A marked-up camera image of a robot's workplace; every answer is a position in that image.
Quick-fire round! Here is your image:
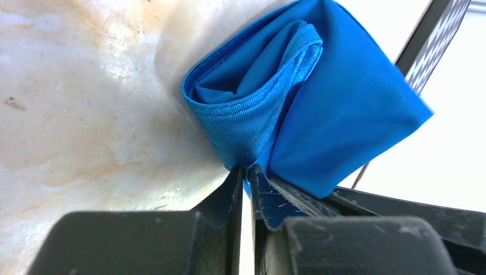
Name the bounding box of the black white checkerboard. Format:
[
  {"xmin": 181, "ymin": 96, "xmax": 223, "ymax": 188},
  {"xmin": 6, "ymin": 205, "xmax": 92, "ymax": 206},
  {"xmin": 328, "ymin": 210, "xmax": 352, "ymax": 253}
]
[{"xmin": 395, "ymin": 0, "xmax": 471, "ymax": 95}]

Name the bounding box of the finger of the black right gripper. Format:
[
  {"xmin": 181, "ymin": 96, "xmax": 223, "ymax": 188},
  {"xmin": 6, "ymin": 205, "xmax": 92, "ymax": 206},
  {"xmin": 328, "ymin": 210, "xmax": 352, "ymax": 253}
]
[{"xmin": 269, "ymin": 177, "xmax": 485, "ymax": 274}]

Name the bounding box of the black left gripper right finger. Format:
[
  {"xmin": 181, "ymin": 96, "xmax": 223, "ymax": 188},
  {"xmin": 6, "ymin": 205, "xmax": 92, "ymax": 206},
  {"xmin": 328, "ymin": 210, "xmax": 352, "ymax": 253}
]
[{"xmin": 248, "ymin": 165, "xmax": 457, "ymax": 274}]

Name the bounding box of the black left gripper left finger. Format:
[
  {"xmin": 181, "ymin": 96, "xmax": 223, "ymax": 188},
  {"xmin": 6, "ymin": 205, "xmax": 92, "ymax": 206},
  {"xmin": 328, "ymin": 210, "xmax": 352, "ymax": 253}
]
[{"xmin": 28, "ymin": 168, "xmax": 243, "ymax": 274}]

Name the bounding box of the blue cloth napkin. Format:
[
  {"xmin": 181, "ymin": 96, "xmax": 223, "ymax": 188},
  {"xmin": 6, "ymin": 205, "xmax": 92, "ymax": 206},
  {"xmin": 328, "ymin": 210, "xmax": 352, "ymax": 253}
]
[{"xmin": 181, "ymin": 1, "xmax": 432, "ymax": 198}]

